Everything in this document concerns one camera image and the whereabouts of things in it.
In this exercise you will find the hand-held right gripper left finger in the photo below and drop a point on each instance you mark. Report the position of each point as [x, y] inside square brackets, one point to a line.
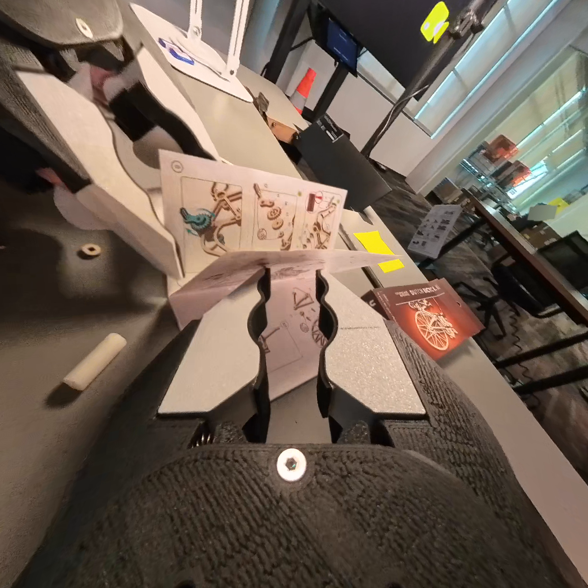
[216, 363]

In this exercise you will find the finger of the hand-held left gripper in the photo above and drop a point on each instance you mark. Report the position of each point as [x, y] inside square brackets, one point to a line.
[158, 87]
[78, 133]

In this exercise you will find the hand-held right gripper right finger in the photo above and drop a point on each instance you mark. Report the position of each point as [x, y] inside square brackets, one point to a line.
[367, 363]

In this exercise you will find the white instruction booklet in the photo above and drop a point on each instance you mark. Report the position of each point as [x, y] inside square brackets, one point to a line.
[252, 216]

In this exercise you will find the dark red model kit box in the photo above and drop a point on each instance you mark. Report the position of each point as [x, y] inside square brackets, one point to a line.
[432, 321]

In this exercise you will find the small wooden model piece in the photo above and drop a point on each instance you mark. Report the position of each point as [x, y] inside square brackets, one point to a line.
[280, 128]

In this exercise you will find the white desk stand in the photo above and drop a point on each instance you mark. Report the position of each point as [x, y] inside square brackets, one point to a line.
[209, 64]

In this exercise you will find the small yellow sticky note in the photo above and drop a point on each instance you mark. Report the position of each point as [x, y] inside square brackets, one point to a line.
[391, 265]

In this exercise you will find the small wooden washer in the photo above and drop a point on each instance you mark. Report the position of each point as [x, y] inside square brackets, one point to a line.
[89, 251]

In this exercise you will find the large yellow sticky note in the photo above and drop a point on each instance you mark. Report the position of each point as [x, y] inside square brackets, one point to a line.
[374, 242]

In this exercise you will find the small white wax stick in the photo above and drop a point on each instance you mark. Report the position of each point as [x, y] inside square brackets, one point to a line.
[94, 361]

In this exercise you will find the orange traffic cone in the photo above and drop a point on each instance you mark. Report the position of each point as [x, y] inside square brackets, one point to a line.
[305, 89]

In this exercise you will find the printed paper leaflet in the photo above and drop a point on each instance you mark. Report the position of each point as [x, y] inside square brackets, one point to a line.
[434, 229]

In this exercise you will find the black office chair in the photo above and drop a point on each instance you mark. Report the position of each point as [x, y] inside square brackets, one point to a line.
[514, 285]

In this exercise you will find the small blue monitor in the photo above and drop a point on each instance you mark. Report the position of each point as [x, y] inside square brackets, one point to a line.
[342, 43]

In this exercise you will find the long brown wooden table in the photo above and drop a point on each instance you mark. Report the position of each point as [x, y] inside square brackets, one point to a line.
[533, 257]

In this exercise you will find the black flat box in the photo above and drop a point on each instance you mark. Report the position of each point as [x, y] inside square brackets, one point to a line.
[342, 160]

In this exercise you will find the large black screen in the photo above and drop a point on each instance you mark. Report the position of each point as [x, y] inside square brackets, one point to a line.
[390, 32]

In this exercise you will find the shelf with orange boxes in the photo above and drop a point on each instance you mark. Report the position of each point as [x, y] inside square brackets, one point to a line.
[503, 160]

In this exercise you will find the yellow sticker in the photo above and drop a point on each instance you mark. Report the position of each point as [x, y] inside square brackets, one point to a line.
[434, 20]

